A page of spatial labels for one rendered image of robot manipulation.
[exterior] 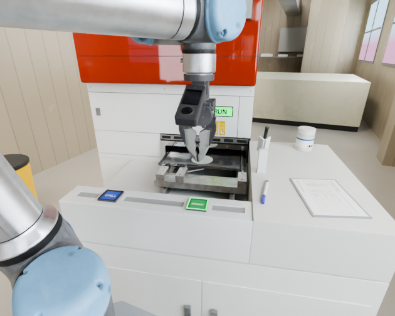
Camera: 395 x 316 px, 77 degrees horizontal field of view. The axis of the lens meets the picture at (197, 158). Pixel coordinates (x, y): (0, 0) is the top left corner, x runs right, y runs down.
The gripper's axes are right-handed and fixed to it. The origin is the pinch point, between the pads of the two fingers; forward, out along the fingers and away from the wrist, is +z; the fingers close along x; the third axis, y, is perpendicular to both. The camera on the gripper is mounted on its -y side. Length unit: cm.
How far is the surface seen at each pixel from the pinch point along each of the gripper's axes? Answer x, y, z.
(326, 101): -165, 440, 59
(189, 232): 1.5, -4.0, 20.6
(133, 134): 44, 58, 14
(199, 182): 4.2, 28.6, 22.7
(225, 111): -3, 58, 1
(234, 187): -9.4, 27.0, 22.9
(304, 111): -130, 448, 81
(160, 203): 10.7, 0.4, 15.1
